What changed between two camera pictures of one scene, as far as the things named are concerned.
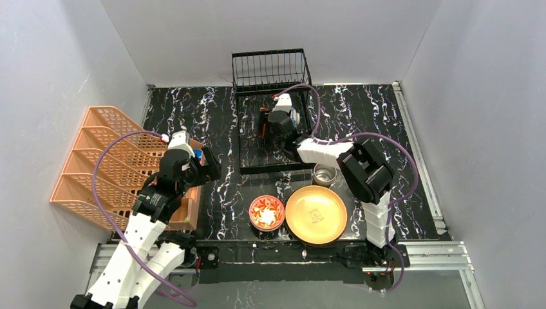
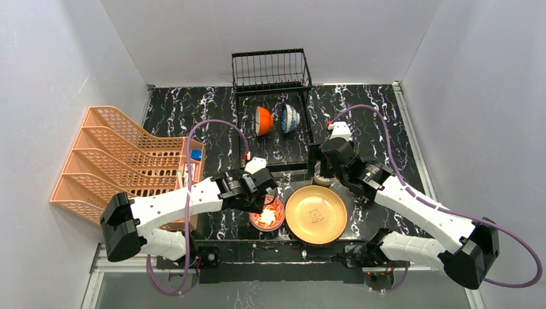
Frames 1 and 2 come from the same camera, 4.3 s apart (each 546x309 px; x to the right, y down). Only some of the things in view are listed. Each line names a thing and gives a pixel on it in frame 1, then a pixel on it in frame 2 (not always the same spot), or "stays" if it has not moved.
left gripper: (205, 166) → (264, 187)
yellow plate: (316, 214) stays
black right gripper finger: (264, 123) → (314, 159)
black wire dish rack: (273, 89) stays
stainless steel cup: (324, 175) stays
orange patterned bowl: (266, 213) stays
